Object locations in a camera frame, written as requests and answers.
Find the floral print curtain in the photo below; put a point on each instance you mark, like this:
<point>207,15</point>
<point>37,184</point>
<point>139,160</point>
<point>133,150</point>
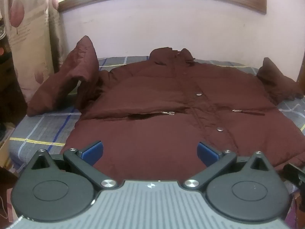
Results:
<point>26,35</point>

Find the maroon puffer jacket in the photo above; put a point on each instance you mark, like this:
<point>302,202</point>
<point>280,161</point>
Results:
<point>166,105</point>

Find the grey plaid bed sheet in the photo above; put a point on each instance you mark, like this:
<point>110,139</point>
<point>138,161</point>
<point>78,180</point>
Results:
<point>43,128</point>

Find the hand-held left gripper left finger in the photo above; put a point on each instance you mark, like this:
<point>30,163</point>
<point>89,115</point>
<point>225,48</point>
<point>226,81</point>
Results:
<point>93,153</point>

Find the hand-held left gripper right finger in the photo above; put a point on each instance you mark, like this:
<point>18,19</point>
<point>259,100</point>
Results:
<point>206,153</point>

